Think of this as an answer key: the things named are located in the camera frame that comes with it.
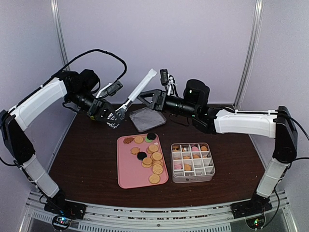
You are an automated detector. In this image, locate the round dotted biscuit top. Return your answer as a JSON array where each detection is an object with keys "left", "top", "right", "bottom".
[{"left": 152, "top": 164, "right": 163, "bottom": 175}]

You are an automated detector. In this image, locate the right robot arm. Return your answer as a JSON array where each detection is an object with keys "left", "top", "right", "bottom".
[{"left": 138, "top": 79, "right": 298, "bottom": 214}]

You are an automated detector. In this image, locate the metal frame post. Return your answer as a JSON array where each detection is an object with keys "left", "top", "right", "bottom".
[
  {"left": 234, "top": 0, "right": 264, "bottom": 109},
  {"left": 50, "top": 0, "right": 68, "bottom": 65}
]

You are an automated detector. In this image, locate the flower shaped butter cookie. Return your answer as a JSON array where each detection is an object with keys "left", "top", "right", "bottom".
[{"left": 130, "top": 147, "right": 140, "bottom": 155}]

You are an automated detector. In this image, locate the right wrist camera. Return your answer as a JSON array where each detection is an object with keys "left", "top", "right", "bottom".
[{"left": 160, "top": 69, "right": 169, "bottom": 86}]

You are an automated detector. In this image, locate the pink plastic tray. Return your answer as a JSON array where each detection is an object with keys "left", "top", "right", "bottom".
[{"left": 117, "top": 134, "right": 169, "bottom": 189}]

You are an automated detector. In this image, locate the black sandwich cookie centre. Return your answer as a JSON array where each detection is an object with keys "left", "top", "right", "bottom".
[{"left": 137, "top": 152, "right": 147, "bottom": 161}]

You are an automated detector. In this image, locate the round dotted biscuit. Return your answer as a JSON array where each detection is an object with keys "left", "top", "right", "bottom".
[
  {"left": 152, "top": 164, "right": 163, "bottom": 175},
  {"left": 149, "top": 174, "right": 161, "bottom": 184}
]

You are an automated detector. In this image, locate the black sandwich cookie right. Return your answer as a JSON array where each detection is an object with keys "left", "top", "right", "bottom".
[{"left": 146, "top": 132, "right": 156, "bottom": 141}]

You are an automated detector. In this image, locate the silver divided cookie tin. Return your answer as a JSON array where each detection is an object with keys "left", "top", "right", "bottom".
[{"left": 171, "top": 142, "right": 216, "bottom": 184}]

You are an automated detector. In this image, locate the black sandwich cookie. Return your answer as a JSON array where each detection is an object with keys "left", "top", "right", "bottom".
[
  {"left": 137, "top": 152, "right": 147, "bottom": 161},
  {"left": 146, "top": 132, "right": 156, "bottom": 141}
]

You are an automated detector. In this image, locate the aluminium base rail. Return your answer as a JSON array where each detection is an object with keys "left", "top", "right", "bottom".
[{"left": 17, "top": 191, "right": 299, "bottom": 232}]

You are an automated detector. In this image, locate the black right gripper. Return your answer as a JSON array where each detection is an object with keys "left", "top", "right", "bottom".
[{"left": 136, "top": 89, "right": 198, "bottom": 119}]

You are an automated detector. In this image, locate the black braided cable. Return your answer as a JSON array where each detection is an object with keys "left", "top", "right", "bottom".
[{"left": 57, "top": 49, "right": 128, "bottom": 83}]

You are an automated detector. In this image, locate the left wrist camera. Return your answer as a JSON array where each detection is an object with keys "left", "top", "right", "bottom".
[{"left": 96, "top": 81, "right": 123, "bottom": 98}]

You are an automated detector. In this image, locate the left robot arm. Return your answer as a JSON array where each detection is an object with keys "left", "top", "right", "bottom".
[{"left": 0, "top": 69, "right": 123, "bottom": 215}]

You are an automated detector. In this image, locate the pink sandwich cookie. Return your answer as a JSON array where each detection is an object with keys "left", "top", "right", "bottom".
[{"left": 174, "top": 163, "right": 183, "bottom": 170}]

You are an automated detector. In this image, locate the brown leaf cookie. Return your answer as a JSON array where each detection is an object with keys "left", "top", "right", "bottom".
[{"left": 123, "top": 137, "right": 134, "bottom": 144}]

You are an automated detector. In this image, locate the round dotted biscuit bottom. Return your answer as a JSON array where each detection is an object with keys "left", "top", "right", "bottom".
[{"left": 149, "top": 174, "right": 161, "bottom": 184}]

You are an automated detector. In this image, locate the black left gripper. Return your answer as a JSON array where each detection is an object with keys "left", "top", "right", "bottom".
[{"left": 67, "top": 88, "right": 122, "bottom": 123}]

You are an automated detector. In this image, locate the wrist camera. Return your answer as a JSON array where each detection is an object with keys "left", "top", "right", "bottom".
[
  {"left": 160, "top": 69, "right": 169, "bottom": 86},
  {"left": 96, "top": 81, "right": 123, "bottom": 98}
]

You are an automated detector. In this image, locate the right metal frame post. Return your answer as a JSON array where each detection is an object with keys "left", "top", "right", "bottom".
[{"left": 234, "top": 0, "right": 264, "bottom": 109}]

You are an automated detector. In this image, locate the left metal frame post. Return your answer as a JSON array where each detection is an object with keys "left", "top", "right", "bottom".
[{"left": 50, "top": 0, "right": 68, "bottom": 65}]

